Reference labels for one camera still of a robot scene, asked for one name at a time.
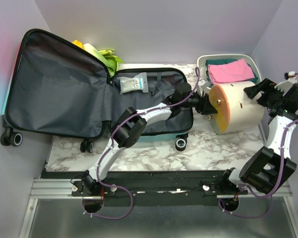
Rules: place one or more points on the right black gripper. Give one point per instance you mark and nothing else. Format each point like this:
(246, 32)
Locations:
(265, 86)

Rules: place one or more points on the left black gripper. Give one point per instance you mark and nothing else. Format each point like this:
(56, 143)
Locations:
(204, 106)

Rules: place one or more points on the white cylinder appliance orange lid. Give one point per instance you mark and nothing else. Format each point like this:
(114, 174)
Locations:
(235, 111)

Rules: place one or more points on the purple cloth item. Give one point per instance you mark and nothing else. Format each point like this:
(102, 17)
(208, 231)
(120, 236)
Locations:
(231, 72)

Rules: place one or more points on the dark teal garment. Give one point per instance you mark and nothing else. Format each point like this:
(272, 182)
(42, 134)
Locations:
(248, 74)

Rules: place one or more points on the white packet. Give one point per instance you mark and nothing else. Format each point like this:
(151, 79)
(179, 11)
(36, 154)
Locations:
(136, 83)

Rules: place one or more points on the pink and teal kids suitcase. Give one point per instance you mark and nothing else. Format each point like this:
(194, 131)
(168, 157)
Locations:
(60, 89)

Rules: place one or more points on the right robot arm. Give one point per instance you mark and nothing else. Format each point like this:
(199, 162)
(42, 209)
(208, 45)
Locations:
(271, 166)

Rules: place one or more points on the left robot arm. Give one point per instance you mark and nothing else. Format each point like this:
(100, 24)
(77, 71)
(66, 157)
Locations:
(131, 124)

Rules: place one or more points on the white rectangular plastic basin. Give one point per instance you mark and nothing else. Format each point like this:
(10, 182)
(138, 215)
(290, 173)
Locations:
(201, 63)

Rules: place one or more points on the green leafy lettuce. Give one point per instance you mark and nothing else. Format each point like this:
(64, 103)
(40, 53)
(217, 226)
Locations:
(112, 60)

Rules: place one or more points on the napa cabbage with yellow top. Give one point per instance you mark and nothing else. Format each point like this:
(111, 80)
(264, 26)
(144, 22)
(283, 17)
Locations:
(87, 47)

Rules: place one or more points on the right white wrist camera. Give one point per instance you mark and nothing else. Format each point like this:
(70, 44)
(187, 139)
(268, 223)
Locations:
(290, 80)

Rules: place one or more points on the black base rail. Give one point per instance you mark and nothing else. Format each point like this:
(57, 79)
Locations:
(146, 188)

